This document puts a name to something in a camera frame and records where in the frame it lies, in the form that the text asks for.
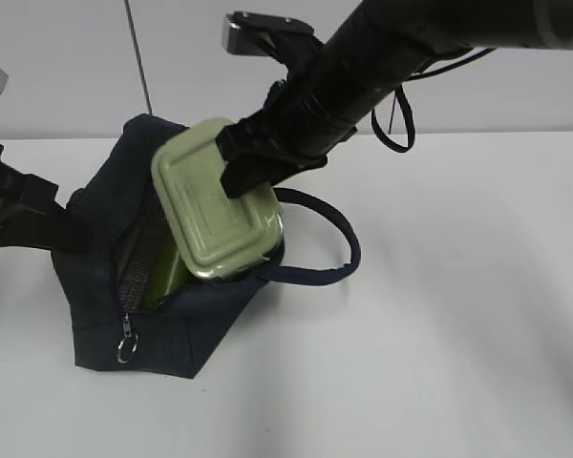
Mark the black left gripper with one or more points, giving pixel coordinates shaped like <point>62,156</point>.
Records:
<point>30,216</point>

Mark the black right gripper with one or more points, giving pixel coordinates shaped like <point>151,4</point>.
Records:
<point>292,132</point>

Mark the green lid glass container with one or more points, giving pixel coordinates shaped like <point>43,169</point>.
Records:
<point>217,237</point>

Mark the dark blue lunch bag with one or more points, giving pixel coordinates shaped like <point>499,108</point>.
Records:
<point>177,336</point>

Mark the green cucumber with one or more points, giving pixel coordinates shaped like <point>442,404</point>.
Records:
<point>168,274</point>

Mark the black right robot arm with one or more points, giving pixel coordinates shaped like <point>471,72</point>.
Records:
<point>331,85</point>

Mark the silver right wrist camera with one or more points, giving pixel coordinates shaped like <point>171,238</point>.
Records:
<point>252,34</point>

